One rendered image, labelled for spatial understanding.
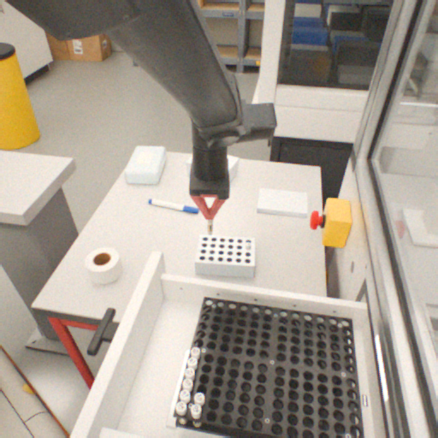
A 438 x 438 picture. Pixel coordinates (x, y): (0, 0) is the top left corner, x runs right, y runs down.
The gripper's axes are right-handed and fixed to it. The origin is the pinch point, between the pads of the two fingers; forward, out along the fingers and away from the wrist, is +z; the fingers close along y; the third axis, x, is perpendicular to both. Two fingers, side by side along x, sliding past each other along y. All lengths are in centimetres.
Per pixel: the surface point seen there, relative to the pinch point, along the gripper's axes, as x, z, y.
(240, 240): -6.9, 12.6, 6.2
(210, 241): -0.1, 12.2, 5.4
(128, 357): 10.4, 3.6, -26.8
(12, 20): 188, 30, 313
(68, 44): 171, 68, 390
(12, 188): 56, 17, 30
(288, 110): -23, 1, 51
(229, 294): -3.7, 4.6, -15.1
